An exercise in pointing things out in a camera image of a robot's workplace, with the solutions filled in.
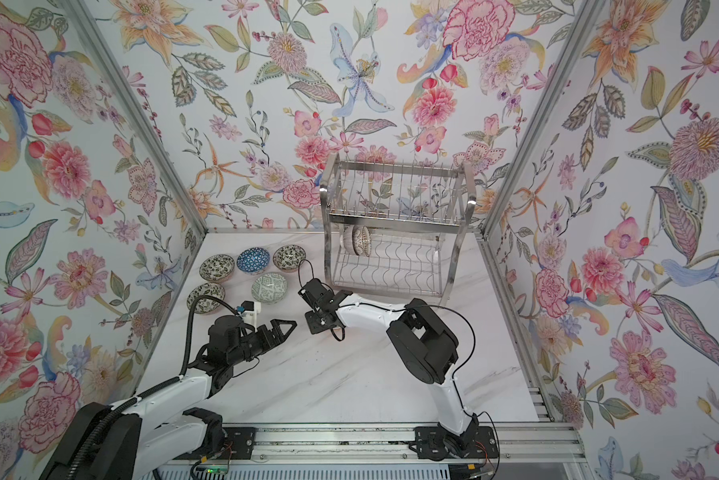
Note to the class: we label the pale green pattern bowl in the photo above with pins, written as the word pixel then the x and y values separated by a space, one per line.
pixel 269 288

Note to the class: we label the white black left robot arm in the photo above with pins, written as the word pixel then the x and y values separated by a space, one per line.
pixel 131 438

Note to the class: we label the blue pattern bowl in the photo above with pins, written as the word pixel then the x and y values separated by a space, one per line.
pixel 253 261

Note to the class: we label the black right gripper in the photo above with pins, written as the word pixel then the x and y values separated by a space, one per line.
pixel 313 327

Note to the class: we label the dark speckled bowl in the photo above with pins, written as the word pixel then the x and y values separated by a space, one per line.
pixel 288 258

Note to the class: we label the green leaf pattern bowl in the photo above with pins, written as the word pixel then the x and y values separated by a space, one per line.
pixel 217 268

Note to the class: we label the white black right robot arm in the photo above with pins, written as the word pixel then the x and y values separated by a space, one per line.
pixel 425 344

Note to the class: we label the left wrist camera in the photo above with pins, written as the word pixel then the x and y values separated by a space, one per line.
pixel 249 312

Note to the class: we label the brown mandala pattern bowl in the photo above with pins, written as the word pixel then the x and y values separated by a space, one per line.
pixel 361 240

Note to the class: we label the dark floral bowl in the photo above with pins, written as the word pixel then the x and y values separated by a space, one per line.
pixel 204 299

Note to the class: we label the two-tier steel dish rack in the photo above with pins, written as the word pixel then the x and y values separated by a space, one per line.
pixel 418 216

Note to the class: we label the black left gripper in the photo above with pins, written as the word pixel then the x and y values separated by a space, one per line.
pixel 274 338

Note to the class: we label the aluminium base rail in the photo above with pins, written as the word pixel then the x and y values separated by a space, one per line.
pixel 376 443

